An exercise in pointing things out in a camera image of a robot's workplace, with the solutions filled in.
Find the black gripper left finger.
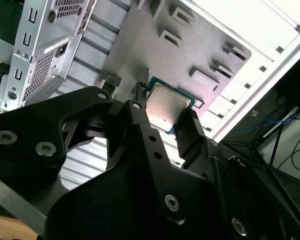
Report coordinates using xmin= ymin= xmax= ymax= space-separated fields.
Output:
xmin=0 ymin=81 xmax=187 ymax=237

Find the silver CPU chip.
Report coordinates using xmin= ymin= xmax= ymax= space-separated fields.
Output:
xmin=145 ymin=76 xmax=197 ymax=136

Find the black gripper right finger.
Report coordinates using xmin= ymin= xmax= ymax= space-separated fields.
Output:
xmin=173 ymin=109 xmax=298 ymax=240

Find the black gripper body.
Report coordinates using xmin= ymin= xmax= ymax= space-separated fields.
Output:
xmin=43 ymin=162 xmax=228 ymax=240

